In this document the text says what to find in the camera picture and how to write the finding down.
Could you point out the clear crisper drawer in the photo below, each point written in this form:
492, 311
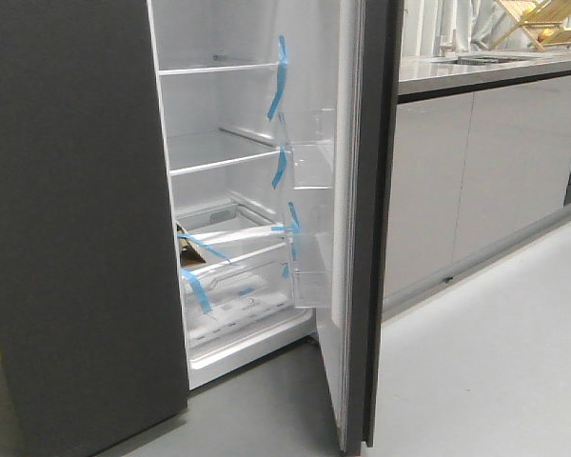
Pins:
232, 228
241, 295

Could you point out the lower clear door bin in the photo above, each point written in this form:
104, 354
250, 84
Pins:
311, 274

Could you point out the blue tape on lower drawer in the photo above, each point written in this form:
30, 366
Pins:
198, 290

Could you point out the clear door bin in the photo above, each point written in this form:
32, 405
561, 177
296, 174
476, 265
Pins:
309, 139
311, 274

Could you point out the dark grey fridge door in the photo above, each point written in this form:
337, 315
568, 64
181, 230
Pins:
345, 55

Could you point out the blue tape strip top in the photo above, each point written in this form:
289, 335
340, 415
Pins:
281, 77

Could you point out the upper clear crisper drawer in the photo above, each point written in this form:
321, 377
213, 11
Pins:
232, 228

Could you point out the lower glass fridge shelf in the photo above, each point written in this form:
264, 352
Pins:
202, 151

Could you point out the white curtain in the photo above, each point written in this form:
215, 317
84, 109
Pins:
435, 28

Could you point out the lower clear crisper drawer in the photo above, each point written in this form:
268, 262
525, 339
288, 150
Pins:
241, 295

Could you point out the wooden dish rack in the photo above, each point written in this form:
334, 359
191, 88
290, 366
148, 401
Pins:
541, 21

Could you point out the blue tape on upper drawer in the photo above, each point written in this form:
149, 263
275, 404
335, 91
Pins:
209, 248

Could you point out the glass fridge shelf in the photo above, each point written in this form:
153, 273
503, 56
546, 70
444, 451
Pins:
213, 64
202, 151

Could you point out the blue tape on drawer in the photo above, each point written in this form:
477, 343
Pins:
209, 248
198, 290

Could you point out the grey kitchen counter cabinets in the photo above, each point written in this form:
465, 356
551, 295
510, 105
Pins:
481, 163

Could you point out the upper clear door bin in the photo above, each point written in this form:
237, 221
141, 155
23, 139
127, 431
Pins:
309, 139

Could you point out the blue tape strip door bin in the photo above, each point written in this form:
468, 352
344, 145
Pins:
292, 231

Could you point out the upper glass fridge shelf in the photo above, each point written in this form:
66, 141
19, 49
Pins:
213, 64

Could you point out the dark grey fridge body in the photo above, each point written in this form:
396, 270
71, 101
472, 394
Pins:
93, 333

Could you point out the brown cardboard piece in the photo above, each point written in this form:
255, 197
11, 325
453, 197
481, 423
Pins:
188, 253

